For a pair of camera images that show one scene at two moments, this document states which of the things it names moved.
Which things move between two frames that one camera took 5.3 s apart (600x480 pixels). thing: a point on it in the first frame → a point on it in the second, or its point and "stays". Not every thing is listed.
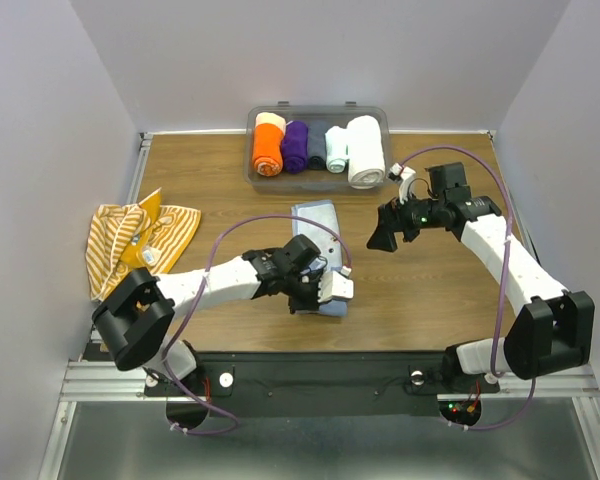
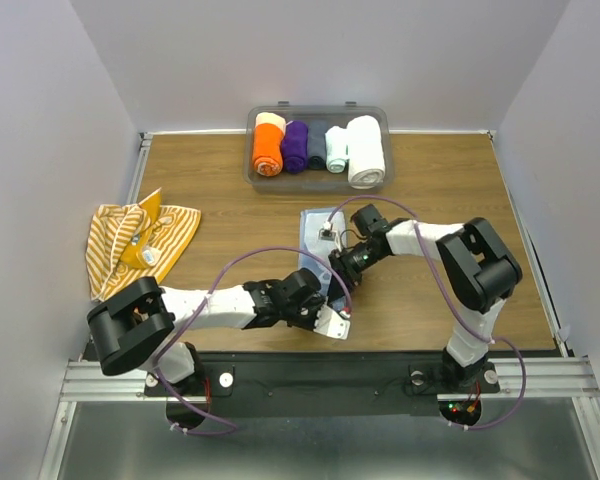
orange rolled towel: [267, 153] stays
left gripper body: [303, 286] → [305, 315]
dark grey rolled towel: [316, 140] stays
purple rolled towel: [295, 147] stays
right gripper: [392, 216] → [343, 266]
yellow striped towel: [124, 239] stays
